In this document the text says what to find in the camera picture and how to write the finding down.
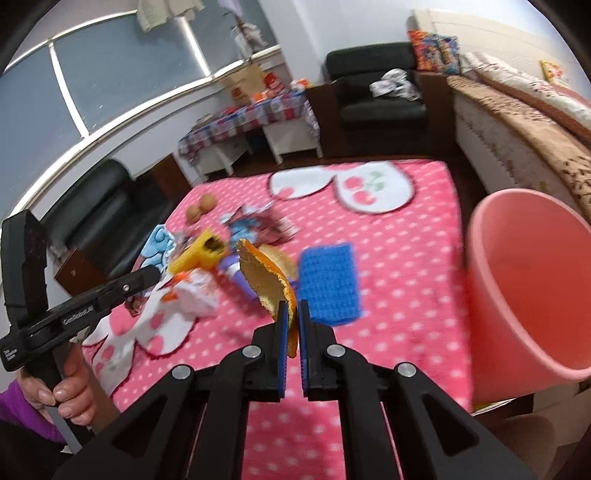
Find brown leopard print bedspread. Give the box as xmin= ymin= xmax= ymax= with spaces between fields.
xmin=445 ymin=74 xmax=591 ymax=217

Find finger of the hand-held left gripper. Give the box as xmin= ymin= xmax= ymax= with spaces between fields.
xmin=99 ymin=266 xmax=161 ymax=310

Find pink plastic bucket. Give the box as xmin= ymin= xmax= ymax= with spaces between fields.
xmin=465 ymin=188 xmax=591 ymax=407

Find white knitted garment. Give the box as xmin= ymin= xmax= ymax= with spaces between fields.
xmin=136 ymin=0 xmax=206 ymax=33

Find light blue cloud print packet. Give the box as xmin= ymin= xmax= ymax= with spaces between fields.
xmin=140 ymin=224 xmax=174 ymax=269

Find orange peel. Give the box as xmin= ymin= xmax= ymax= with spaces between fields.
xmin=237 ymin=239 xmax=300 ymax=358

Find blue scouring pad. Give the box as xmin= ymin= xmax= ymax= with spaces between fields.
xmin=298 ymin=243 xmax=362 ymax=328

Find yellow packet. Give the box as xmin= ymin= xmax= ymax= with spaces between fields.
xmin=539 ymin=60 xmax=567 ymax=84

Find brown paper bag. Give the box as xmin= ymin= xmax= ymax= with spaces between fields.
xmin=223 ymin=65 xmax=267 ymax=105

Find hanging white cloth bundle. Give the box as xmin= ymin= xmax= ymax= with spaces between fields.
xmin=230 ymin=11 xmax=269 ymax=59

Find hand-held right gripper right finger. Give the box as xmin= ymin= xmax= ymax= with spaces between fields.
xmin=298 ymin=300 xmax=539 ymax=480

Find blue and red snack wrapper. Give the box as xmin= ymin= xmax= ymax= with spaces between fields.
xmin=219 ymin=205 xmax=297 ymax=246

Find black leather armchair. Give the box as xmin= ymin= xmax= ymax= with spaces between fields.
xmin=305 ymin=42 xmax=455 ymax=158

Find black leather sofa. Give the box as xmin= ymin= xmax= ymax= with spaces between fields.
xmin=39 ymin=158 xmax=175 ymax=296

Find checked tablecloth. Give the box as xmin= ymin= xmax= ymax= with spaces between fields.
xmin=178 ymin=90 xmax=320 ymax=163

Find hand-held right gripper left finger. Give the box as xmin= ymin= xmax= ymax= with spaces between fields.
xmin=53 ymin=300 xmax=289 ymax=480

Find white and orange plastic bag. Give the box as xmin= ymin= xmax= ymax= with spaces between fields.
xmin=161 ymin=270 xmax=221 ymax=320

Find yellow peel piece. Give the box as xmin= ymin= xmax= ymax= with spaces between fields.
xmin=259 ymin=244 xmax=299 ymax=280

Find white table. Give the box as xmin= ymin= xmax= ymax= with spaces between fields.
xmin=189 ymin=117 xmax=324 ymax=177

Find pink polka dot blanket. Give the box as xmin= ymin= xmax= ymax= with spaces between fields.
xmin=83 ymin=159 xmax=476 ymax=480

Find bed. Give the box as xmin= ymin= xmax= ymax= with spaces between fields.
xmin=412 ymin=9 xmax=591 ymax=222

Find colourful snack bag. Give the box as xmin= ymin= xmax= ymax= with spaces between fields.
xmin=407 ymin=30 xmax=462 ymax=76

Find white patterned clothes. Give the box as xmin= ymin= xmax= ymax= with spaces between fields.
xmin=369 ymin=68 xmax=422 ymax=102

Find window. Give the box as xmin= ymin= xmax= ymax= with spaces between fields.
xmin=0 ymin=0 xmax=283 ymax=206

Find person's left hand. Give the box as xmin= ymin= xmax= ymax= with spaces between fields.
xmin=18 ymin=353 xmax=98 ymax=428

